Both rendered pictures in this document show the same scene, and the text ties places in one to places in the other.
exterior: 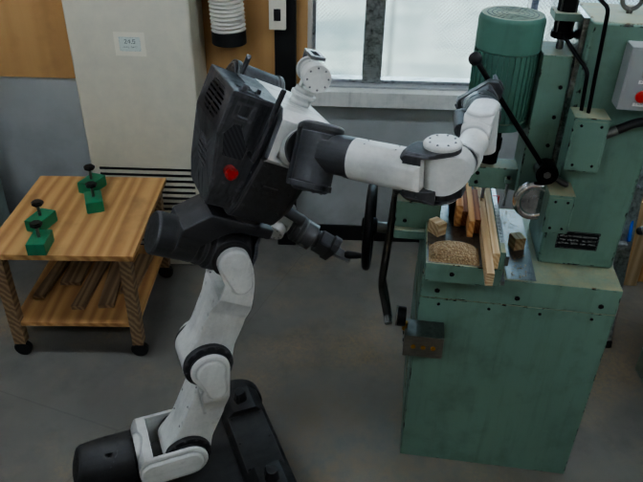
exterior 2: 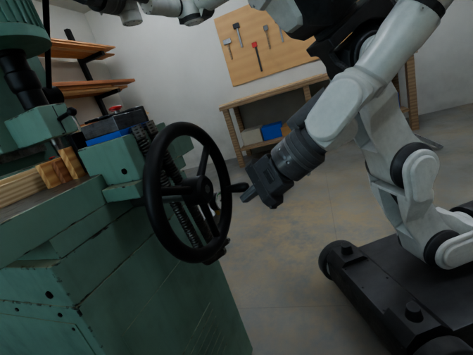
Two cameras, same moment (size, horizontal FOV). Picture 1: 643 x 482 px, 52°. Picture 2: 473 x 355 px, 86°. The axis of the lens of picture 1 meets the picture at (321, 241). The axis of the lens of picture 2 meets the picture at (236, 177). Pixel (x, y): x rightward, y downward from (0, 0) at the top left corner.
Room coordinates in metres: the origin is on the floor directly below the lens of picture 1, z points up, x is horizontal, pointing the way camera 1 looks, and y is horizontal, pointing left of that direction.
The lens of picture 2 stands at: (2.31, 0.09, 0.97)
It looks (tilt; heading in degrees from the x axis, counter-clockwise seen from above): 18 degrees down; 199
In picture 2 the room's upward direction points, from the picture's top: 18 degrees counter-clockwise
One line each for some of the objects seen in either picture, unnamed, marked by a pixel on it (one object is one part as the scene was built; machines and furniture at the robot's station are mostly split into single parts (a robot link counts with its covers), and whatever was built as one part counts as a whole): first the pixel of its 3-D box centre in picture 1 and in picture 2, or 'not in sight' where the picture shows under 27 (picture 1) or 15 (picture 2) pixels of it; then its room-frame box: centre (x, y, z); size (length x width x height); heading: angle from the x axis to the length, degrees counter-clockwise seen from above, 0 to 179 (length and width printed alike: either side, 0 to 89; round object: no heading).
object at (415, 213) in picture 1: (418, 204); (131, 153); (1.82, -0.30, 0.91); 0.15 x 0.14 x 0.09; 173
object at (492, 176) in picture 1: (492, 175); (43, 129); (1.81, -0.51, 1.03); 0.14 x 0.07 x 0.09; 83
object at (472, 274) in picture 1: (443, 219); (113, 177); (1.81, -0.38, 0.87); 0.61 x 0.30 x 0.06; 173
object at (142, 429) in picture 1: (168, 444); (440, 237); (1.40, 0.46, 0.28); 0.21 x 0.20 x 0.13; 113
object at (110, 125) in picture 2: not in sight; (120, 122); (1.82, -0.30, 0.99); 0.13 x 0.11 x 0.06; 173
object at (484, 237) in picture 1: (482, 220); (98, 157); (1.73, -0.48, 0.92); 0.62 x 0.02 x 0.04; 173
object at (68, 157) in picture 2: (457, 204); (96, 153); (1.80, -0.42, 0.94); 0.15 x 0.02 x 0.07; 173
